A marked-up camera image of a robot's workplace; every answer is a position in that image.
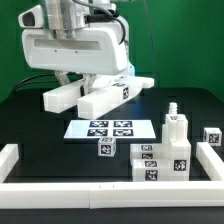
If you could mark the white right barrier rail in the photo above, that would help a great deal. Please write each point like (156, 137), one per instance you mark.
(210, 161)

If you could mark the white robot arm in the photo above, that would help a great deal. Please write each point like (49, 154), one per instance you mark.
(74, 36)

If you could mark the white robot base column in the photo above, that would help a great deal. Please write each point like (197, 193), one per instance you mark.
(131, 66)

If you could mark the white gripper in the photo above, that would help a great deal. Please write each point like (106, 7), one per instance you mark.
(82, 38)

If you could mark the white left barrier rail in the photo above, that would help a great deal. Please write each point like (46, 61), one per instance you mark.
(9, 155)

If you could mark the white front barrier rail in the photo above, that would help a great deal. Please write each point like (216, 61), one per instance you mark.
(111, 195)

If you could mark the white seat block with pegs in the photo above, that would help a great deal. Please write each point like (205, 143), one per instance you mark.
(178, 147)

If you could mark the white tagged cube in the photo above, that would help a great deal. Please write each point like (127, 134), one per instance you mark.
(213, 136)
(107, 146)

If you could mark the white chair back frame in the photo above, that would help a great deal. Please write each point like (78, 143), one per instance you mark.
(108, 93)

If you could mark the white chair seat plate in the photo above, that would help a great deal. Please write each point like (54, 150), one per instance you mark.
(88, 129)

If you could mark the white barrier rail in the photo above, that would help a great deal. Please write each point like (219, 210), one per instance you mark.
(111, 195)
(210, 161)
(9, 155)

